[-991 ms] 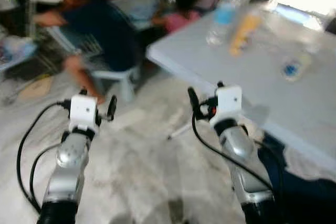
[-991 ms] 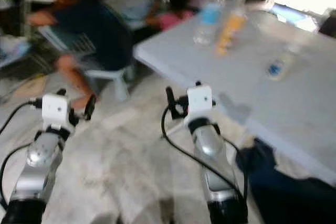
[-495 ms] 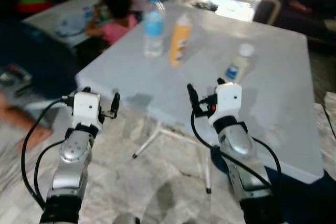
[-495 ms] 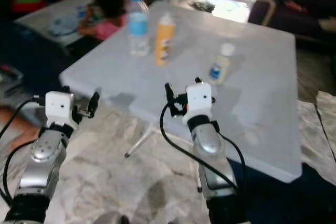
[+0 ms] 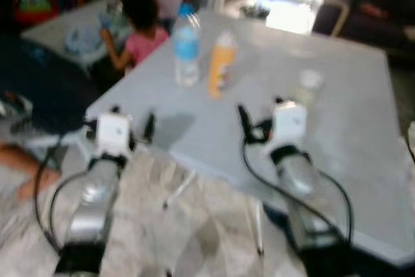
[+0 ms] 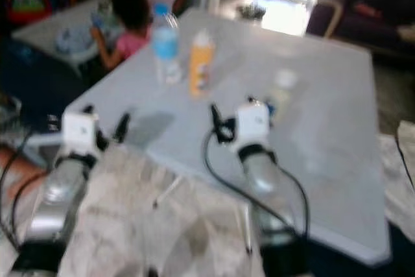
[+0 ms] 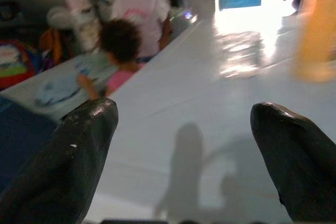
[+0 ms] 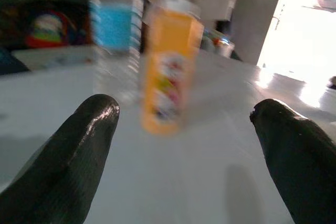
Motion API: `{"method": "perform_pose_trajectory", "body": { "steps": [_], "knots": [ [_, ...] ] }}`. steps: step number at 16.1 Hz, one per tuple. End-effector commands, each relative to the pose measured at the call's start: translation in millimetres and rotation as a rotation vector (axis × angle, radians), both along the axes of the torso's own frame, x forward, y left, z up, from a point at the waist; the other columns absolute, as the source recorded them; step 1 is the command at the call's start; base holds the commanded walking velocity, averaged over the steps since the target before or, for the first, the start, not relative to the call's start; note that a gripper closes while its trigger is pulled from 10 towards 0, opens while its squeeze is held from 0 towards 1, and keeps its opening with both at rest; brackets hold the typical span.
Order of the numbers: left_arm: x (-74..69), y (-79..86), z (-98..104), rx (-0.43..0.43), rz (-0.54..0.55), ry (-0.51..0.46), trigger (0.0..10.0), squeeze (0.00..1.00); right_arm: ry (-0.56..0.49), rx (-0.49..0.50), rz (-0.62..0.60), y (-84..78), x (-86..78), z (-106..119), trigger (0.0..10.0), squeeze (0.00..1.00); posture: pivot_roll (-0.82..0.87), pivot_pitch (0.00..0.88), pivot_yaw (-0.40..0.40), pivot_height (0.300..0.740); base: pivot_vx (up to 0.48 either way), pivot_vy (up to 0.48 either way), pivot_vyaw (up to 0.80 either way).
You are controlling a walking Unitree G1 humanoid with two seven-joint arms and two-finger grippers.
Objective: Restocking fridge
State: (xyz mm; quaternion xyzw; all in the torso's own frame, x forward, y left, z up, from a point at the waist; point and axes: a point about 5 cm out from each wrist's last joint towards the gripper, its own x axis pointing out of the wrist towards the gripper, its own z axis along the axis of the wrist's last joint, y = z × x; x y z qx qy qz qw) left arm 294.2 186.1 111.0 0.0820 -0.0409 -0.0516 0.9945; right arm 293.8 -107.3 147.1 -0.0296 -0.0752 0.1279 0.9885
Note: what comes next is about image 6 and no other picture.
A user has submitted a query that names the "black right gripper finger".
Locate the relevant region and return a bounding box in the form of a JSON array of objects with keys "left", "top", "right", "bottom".
[{"left": 208, "top": 102, "right": 225, "bottom": 140}]

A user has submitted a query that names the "orange juice bottle white cap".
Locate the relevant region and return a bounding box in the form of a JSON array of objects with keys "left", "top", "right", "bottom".
[{"left": 188, "top": 29, "right": 216, "bottom": 99}]

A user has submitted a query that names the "bare leg of person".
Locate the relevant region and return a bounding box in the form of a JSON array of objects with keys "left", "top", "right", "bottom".
[{"left": 0, "top": 147, "right": 51, "bottom": 201}]

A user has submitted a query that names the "small clear jar white lid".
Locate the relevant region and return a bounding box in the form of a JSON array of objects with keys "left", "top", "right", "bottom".
[{"left": 269, "top": 68, "right": 299, "bottom": 119}]

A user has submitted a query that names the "blue white bowl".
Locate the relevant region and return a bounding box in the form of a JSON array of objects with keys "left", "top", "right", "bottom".
[{"left": 55, "top": 25, "right": 98, "bottom": 55}]

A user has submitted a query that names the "child in pink shirt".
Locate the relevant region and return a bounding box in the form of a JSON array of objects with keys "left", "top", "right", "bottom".
[{"left": 91, "top": 0, "right": 151, "bottom": 70}]

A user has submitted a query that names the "clear water bottle blue label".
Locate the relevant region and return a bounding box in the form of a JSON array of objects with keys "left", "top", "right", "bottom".
[{"left": 152, "top": 3, "right": 181, "bottom": 86}]

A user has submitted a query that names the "small grey low table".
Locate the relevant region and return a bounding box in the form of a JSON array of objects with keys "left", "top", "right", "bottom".
[{"left": 10, "top": 0, "right": 124, "bottom": 70}]

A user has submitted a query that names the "grey folding table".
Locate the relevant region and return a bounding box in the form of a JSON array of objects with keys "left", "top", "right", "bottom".
[{"left": 68, "top": 8, "right": 393, "bottom": 266}]

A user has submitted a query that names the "beige patterned rug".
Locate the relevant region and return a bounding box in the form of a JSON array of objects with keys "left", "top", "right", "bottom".
[{"left": 0, "top": 139, "right": 273, "bottom": 277}]

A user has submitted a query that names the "dark armchair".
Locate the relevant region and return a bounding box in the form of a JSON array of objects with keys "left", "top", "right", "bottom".
[{"left": 305, "top": 0, "right": 415, "bottom": 54}]

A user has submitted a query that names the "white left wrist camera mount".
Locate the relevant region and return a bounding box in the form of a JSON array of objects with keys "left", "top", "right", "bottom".
[{"left": 64, "top": 112, "right": 102, "bottom": 154}]

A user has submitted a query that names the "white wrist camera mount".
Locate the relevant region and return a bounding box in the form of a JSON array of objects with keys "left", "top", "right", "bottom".
[
  {"left": 64, "top": 112, "right": 102, "bottom": 154},
  {"left": 237, "top": 102, "right": 272, "bottom": 149}
]

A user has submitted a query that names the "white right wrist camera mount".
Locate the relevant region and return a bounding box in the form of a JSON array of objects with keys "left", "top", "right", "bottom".
[{"left": 237, "top": 102, "right": 272, "bottom": 149}]

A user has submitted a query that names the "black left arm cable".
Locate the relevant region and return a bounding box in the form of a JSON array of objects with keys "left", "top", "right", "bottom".
[{"left": 0, "top": 133, "right": 69, "bottom": 252}]

